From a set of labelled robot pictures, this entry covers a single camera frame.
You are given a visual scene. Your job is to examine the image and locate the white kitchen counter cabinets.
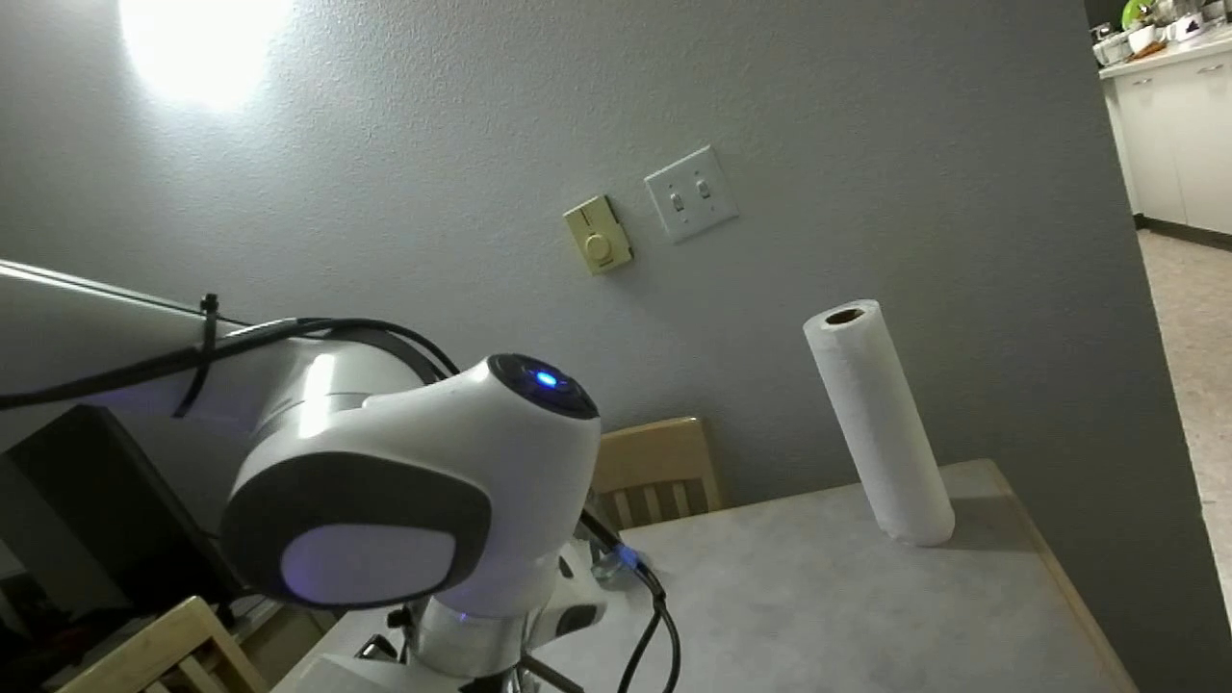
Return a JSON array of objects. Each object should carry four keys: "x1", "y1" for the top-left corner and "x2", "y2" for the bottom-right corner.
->
[{"x1": 1092, "y1": 29, "x2": 1232, "y2": 244}]

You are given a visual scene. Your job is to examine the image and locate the white paper towel roll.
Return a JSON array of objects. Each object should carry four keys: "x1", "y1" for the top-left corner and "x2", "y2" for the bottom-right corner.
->
[{"x1": 799, "y1": 297, "x2": 961, "y2": 552}]

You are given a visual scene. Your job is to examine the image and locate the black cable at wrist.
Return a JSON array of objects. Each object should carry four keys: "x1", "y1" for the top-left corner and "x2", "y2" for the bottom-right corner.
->
[{"x1": 576, "y1": 509, "x2": 684, "y2": 693}]

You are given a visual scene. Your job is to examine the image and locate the green plant on counter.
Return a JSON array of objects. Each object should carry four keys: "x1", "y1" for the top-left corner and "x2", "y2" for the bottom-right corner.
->
[{"x1": 1118, "y1": 0, "x2": 1167, "y2": 40}]

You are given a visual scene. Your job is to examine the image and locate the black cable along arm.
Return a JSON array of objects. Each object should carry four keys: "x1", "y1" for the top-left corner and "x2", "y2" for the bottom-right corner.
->
[{"x1": 0, "y1": 291, "x2": 461, "y2": 416}]

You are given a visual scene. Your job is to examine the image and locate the white double light switch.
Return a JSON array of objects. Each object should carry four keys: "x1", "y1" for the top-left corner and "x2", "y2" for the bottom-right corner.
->
[{"x1": 639, "y1": 144, "x2": 742, "y2": 252}]

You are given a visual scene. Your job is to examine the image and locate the light wooden slat-back chair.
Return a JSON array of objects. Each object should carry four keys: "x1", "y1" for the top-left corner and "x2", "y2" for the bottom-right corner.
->
[{"x1": 585, "y1": 414, "x2": 728, "y2": 534}]

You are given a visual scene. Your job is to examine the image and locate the pale wooden chair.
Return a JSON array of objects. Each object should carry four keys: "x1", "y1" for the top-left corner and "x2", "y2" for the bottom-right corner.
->
[{"x1": 53, "y1": 592, "x2": 272, "y2": 693}]

